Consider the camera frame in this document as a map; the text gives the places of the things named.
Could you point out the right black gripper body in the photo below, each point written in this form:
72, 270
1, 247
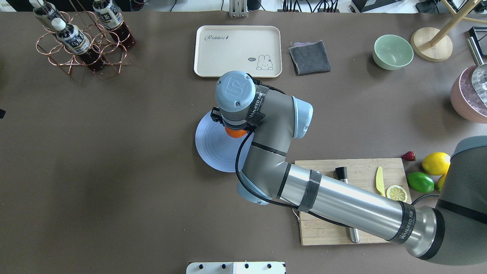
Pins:
231, 127

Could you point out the orange mandarin fruit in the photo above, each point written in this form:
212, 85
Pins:
235, 133

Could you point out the blue round plate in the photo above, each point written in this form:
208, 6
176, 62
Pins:
215, 146

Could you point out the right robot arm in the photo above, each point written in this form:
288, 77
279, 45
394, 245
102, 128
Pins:
454, 232

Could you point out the cream rabbit tray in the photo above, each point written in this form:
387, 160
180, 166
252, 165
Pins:
254, 49

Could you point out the front tea bottle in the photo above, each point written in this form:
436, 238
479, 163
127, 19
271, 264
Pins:
78, 44

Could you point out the tea bottle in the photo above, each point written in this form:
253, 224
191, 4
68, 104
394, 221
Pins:
78, 44
45, 12
112, 20

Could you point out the grey folded cloth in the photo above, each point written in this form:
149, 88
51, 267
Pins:
310, 57

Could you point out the back left tea bottle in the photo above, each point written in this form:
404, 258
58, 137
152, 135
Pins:
45, 12

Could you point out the steel muddler black tip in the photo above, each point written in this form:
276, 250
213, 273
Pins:
352, 233

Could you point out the back right tea bottle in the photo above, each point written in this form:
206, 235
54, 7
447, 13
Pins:
112, 20

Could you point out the bamboo cutting board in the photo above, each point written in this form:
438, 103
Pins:
361, 173

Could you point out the yellow plastic knife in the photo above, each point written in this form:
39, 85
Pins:
379, 181

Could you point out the mint green bowl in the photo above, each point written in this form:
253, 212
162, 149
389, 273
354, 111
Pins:
392, 52

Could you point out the upper lemon half slice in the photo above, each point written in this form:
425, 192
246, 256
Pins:
396, 193

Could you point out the small red strawberry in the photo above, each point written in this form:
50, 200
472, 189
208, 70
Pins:
409, 156

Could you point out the green lime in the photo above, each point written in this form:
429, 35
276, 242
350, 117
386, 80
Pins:
421, 182

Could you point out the wooden cup stand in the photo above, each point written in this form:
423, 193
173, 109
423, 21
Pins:
434, 44

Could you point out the upper whole lemon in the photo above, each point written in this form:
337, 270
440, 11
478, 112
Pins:
437, 163

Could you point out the whole lemon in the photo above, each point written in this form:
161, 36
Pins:
440, 182
437, 163

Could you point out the lower whole lemon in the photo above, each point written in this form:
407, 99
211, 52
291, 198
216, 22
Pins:
440, 182

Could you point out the pink ice bowl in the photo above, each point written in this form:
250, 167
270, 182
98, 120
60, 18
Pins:
465, 100

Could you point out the metal ice scoop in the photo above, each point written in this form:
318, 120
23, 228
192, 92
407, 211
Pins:
479, 76

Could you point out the copper wire bottle rack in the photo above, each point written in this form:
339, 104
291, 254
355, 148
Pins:
91, 39

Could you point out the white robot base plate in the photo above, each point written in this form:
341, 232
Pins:
237, 267

